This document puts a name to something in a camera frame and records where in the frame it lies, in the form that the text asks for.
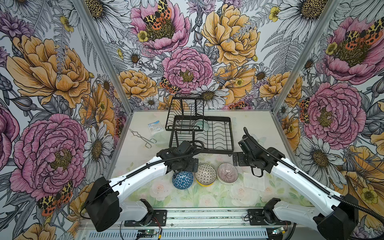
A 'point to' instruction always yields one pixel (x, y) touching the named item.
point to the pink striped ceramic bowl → (227, 173)
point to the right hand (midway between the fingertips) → (243, 162)
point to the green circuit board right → (277, 230)
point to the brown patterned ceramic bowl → (206, 175)
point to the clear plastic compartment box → (251, 181)
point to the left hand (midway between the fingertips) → (187, 169)
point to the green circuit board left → (152, 232)
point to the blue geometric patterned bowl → (182, 180)
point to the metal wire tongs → (148, 144)
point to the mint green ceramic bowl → (200, 124)
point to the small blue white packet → (155, 127)
